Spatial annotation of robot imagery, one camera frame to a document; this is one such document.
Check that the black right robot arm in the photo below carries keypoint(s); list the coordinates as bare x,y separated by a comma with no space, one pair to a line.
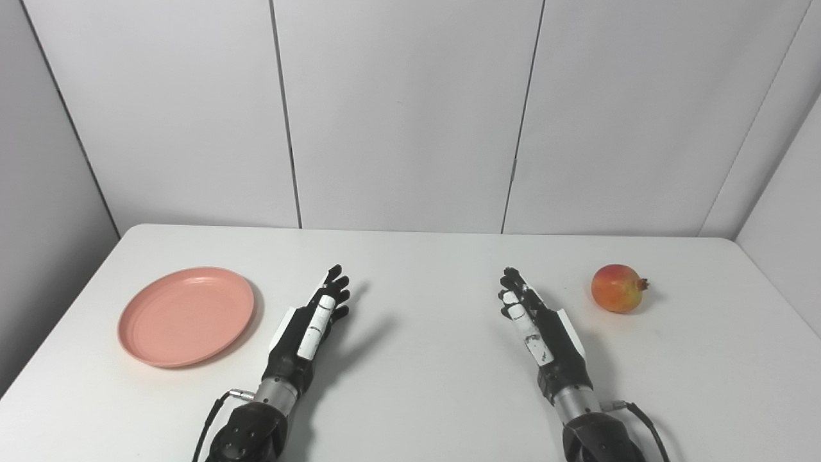
600,436

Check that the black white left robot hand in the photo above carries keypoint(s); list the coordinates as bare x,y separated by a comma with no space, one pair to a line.
292,346

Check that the pink round plate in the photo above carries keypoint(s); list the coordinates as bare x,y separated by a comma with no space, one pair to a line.
186,316

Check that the red yellow pomegranate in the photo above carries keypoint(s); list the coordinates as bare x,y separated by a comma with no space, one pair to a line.
616,289

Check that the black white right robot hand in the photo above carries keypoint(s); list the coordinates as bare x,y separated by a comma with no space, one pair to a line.
558,353

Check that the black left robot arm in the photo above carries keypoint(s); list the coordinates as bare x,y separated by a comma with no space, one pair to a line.
250,430

